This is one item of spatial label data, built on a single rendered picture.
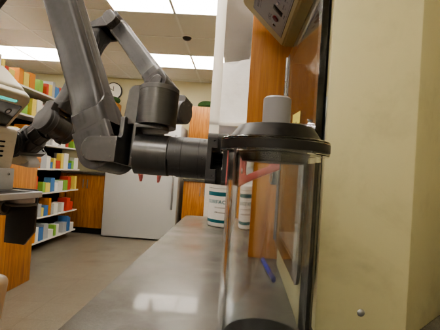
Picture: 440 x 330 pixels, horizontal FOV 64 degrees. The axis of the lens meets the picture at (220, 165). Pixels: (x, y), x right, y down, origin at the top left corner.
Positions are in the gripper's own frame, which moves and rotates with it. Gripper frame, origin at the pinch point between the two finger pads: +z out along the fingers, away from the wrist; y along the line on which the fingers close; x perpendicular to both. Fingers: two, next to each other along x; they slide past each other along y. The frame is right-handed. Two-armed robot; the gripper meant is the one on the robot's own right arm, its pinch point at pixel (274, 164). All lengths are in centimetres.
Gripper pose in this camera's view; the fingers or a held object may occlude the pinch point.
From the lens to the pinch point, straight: 49.4
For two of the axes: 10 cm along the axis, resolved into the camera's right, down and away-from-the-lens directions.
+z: 10.0, 0.8, -0.4
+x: -0.8, 10.0, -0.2
